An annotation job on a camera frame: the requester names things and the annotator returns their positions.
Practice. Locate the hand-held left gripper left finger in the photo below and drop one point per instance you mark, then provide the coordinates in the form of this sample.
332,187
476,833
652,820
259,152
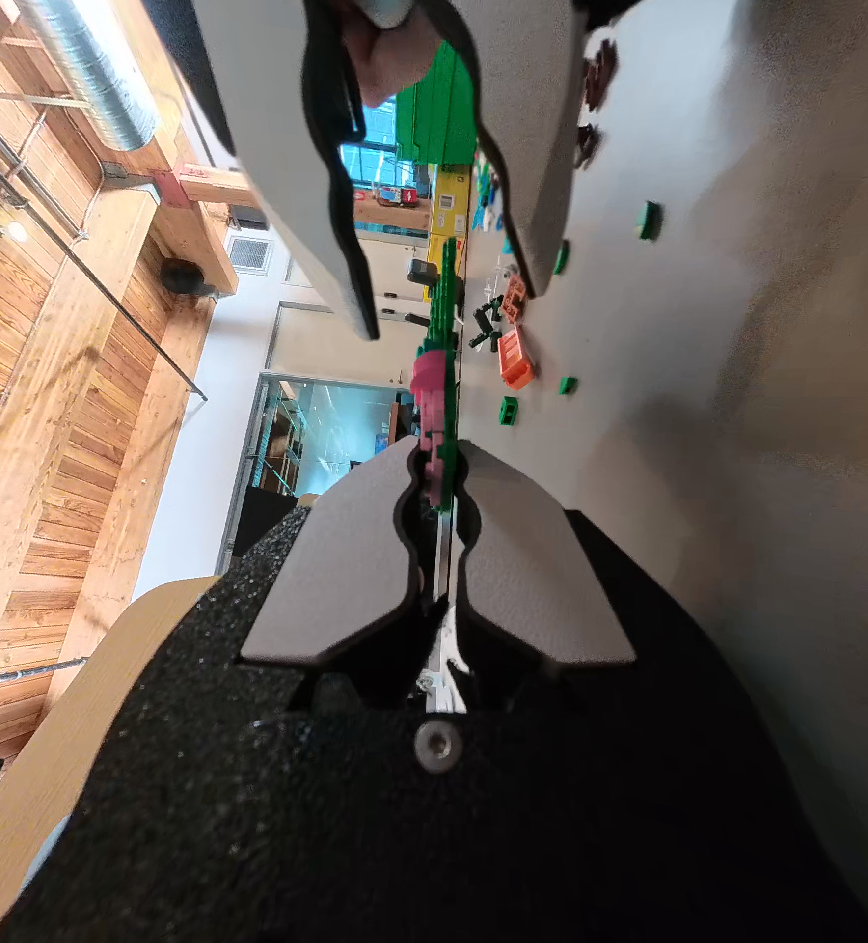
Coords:
338,560

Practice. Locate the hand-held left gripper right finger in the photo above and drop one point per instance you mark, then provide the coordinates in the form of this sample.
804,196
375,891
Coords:
537,574

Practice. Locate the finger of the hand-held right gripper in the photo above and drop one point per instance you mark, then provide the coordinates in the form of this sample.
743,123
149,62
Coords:
530,110
272,110

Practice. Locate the green lego plate with pink bricks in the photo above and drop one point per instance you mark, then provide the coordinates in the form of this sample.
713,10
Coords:
443,331

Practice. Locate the dark brown lego round piece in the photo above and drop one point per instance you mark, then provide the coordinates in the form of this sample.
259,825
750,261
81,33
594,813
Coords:
600,74

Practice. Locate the stack of green lego baseplates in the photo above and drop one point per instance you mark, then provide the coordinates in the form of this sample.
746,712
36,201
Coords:
438,118

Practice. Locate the pile of mixed lego pieces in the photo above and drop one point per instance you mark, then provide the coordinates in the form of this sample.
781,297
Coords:
487,206

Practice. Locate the yellow lego box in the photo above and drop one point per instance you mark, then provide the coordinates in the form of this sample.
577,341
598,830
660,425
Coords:
450,199

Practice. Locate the small green round lego piece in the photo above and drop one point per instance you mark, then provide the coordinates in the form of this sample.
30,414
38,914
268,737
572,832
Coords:
562,256

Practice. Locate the large green round lego piece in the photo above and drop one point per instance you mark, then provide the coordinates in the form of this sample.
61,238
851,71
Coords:
649,219

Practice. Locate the green square lego brick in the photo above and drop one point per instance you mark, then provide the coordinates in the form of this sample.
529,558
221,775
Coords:
509,411

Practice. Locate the clear lego piece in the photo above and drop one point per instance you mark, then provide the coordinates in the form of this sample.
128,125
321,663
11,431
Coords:
499,281

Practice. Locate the tiny green lego plate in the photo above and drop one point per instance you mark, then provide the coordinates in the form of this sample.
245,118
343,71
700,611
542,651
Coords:
567,385

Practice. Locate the orange lego roof brick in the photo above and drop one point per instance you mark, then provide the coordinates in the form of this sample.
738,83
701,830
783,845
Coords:
516,361

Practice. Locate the black lego branch pieces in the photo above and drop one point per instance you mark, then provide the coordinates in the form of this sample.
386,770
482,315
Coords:
484,324

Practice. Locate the person's right hand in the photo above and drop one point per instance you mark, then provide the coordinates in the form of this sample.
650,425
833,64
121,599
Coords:
401,63

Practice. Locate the red fire alarm device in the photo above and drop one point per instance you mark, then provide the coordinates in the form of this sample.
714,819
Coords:
397,196

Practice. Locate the black dome ceiling fixture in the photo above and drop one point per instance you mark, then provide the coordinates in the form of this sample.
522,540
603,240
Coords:
185,277

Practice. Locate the black office chair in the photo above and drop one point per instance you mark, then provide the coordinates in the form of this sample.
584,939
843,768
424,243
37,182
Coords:
418,320
423,271

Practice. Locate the black metal rod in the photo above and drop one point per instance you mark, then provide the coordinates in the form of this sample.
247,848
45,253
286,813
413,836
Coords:
88,265

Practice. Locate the round ceiling light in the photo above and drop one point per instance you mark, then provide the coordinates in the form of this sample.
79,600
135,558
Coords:
16,230

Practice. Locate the silver metal air duct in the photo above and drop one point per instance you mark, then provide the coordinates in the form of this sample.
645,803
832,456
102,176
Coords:
102,66

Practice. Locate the red beam bracket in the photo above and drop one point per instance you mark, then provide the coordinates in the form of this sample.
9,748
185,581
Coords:
189,185

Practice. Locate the white wall air vent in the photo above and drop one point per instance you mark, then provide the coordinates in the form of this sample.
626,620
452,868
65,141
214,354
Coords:
249,255

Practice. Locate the orange lego window frame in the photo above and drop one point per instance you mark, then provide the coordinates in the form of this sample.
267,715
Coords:
513,298

